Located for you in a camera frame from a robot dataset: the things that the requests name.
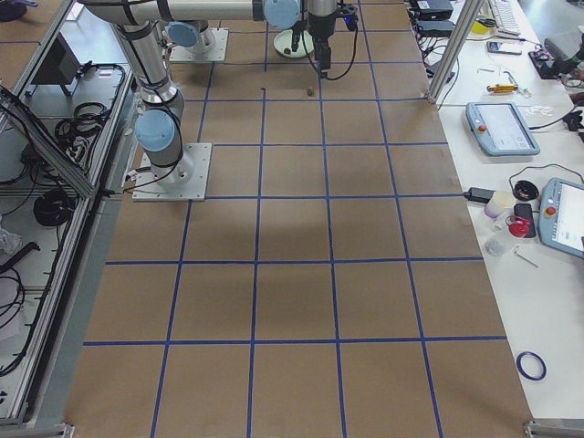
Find near blue teach pendant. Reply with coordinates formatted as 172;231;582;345
537;178;584;258

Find blue teach pendant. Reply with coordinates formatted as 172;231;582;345
465;102;540;156
537;178;584;258

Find red round object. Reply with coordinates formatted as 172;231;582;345
506;216;531;238

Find white paper cup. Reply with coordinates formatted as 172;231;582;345
484;191;516;219

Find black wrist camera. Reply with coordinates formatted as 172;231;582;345
339;3;359;32

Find black small bowl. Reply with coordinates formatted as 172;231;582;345
512;180;539;202

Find far blue teach pendant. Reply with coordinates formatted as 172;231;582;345
465;102;540;156

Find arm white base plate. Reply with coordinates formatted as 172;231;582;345
168;26;229;64
131;143;212;202

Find light green plate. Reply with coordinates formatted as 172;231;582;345
273;29;314;58

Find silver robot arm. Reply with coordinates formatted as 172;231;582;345
308;0;338;78
83;1;302;188

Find aluminium frame post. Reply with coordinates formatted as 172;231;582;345
427;0;484;103

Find coiled black cables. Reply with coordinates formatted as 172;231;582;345
34;186;74;229

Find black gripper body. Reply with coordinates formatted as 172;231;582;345
312;32;332;71
292;22;305;44

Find blue tape roll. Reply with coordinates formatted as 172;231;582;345
516;351;548;381

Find black power adapter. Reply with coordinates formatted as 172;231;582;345
463;187;495;204

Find smartphone on desk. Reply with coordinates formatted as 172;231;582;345
486;41;522;56

